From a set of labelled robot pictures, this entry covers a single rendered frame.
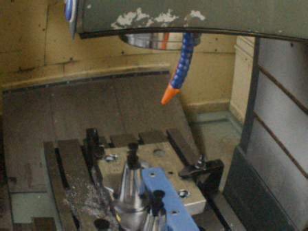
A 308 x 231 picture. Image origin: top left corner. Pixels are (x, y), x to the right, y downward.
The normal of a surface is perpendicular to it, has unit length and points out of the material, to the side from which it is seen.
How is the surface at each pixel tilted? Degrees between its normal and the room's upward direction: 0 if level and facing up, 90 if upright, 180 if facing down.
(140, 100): 24
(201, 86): 90
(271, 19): 90
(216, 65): 90
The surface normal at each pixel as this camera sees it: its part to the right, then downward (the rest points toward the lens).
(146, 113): 0.19, -0.59
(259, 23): 0.32, 0.49
